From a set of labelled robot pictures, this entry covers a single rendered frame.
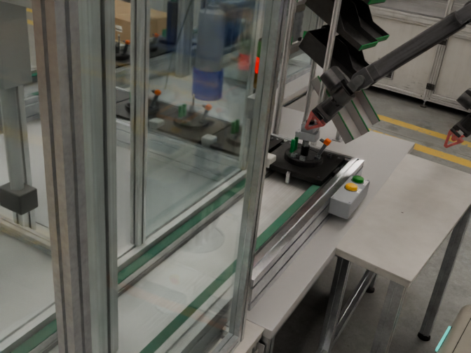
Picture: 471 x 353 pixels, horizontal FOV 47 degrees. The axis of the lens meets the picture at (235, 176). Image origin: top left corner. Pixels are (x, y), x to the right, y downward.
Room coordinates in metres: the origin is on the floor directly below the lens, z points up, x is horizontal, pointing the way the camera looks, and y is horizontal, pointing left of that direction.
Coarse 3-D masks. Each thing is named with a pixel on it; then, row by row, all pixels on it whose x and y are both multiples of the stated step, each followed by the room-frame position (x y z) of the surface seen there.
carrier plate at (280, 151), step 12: (288, 144) 1.92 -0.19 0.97; (300, 144) 1.94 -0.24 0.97; (276, 156) 1.80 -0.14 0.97; (324, 156) 1.85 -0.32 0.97; (336, 156) 1.86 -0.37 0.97; (276, 168) 1.72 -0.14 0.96; (288, 168) 1.72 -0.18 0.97; (300, 168) 1.73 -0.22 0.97; (312, 168) 1.74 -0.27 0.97; (324, 168) 1.75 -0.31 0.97; (336, 168) 1.78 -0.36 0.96; (312, 180) 1.66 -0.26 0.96; (324, 180) 1.67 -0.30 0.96
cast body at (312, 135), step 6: (306, 120) 1.80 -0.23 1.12; (312, 120) 1.80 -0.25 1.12; (300, 132) 1.80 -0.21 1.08; (306, 132) 1.79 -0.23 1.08; (312, 132) 1.78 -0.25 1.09; (318, 132) 1.80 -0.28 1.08; (300, 138) 1.80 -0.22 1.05; (306, 138) 1.78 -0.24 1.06; (312, 138) 1.78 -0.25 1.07; (318, 138) 1.80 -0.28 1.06
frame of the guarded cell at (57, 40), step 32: (32, 0) 0.52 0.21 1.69; (64, 0) 0.53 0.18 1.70; (64, 32) 0.52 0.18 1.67; (64, 64) 0.52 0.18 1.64; (64, 96) 0.52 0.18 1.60; (64, 128) 0.51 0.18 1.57; (64, 160) 0.51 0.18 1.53; (256, 160) 0.96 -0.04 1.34; (64, 192) 0.51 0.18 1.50; (256, 192) 0.96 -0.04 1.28; (64, 224) 0.51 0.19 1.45; (256, 224) 0.97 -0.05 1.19; (64, 256) 0.51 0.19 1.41; (64, 288) 0.52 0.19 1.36; (64, 320) 0.52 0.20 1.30; (64, 352) 0.52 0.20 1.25; (224, 352) 0.90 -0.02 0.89
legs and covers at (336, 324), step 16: (336, 256) 2.41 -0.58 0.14; (336, 272) 1.69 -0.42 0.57; (368, 272) 2.24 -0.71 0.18; (336, 288) 1.69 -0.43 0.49; (368, 288) 2.34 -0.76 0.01; (336, 304) 1.68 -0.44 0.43; (352, 304) 1.99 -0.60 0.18; (336, 320) 1.70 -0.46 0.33; (320, 336) 1.69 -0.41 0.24; (336, 336) 1.77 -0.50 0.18; (272, 352) 1.07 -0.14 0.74; (320, 352) 1.67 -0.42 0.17
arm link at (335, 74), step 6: (330, 72) 1.77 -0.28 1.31; (336, 72) 1.77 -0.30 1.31; (342, 72) 1.78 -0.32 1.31; (324, 78) 1.77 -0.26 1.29; (330, 78) 1.76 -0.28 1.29; (336, 78) 1.76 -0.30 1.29; (342, 78) 1.76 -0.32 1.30; (348, 78) 1.78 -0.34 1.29; (354, 78) 1.72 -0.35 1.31; (360, 78) 1.71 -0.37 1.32; (330, 84) 1.76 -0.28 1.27; (336, 84) 1.76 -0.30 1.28; (348, 84) 1.73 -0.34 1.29; (354, 84) 1.71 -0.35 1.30; (360, 84) 1.71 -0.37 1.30; (330, 90) 1.77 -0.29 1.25; (354, 90) 1.71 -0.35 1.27
